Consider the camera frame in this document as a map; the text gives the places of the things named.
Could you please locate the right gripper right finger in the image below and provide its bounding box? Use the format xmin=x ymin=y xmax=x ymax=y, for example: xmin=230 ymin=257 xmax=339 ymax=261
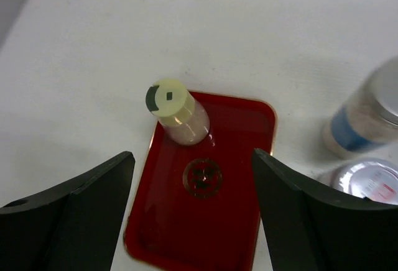
xmin=251 ymin=149 xmax=397 ymax=270

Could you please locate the red lacquer tray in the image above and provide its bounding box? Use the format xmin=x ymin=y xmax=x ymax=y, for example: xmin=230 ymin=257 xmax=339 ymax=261
xmin=124 ymin=91 xmax=277 ymax=270

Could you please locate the blue label silver cap bottle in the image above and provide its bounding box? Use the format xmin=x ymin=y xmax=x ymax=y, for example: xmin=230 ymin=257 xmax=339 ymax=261
xmin=323 ymin=56 xmax=397 ymax=158

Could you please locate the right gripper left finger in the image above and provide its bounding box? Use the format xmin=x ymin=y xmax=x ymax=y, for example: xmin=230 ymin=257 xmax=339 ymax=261
xmin=1 ymin=151 xmax=135 ymax=270

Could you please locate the yellow cap condiment bottle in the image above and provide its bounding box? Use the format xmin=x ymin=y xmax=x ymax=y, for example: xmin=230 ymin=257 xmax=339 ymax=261
xmin=146 ymin=78 xmax=210 ymax=145

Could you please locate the red label jar rear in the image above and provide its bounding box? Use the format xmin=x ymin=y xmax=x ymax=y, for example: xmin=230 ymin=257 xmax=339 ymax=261
xmin=317 ymin=157 xmax=397 ymax=205

